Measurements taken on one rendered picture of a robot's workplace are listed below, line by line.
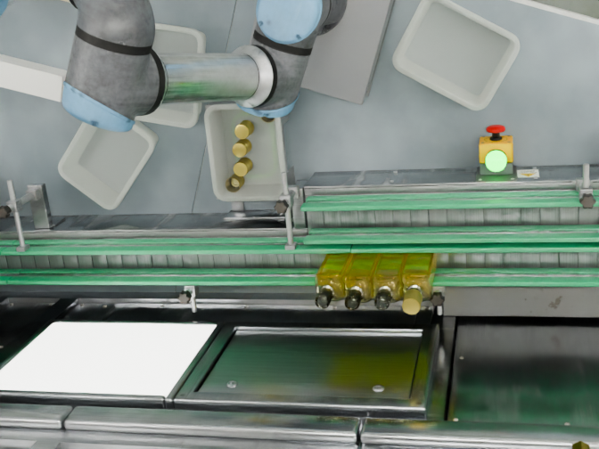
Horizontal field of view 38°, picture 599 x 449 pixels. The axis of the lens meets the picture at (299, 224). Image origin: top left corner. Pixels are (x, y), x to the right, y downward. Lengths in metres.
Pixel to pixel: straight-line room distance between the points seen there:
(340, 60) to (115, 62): 0.65
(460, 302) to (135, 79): 0.93
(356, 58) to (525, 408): 0.77
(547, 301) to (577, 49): 0.53
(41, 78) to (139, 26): 0.83
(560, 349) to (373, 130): 0.62
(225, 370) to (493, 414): 0.52
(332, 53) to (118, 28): 0.65
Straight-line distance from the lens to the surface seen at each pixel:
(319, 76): 1.85
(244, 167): 1.98
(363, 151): 1.98
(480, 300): 1.93
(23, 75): 2.15
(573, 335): 1.90
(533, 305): 1.93
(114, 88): 1.34
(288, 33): 1.61
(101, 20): 1.32
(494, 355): 1.81
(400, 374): 1.67
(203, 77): 1.49
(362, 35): 1.82
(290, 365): 1.73
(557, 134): 1.95
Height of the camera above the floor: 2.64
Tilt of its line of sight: 67 degrees down
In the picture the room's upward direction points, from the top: 146 degrees counter-clockwise
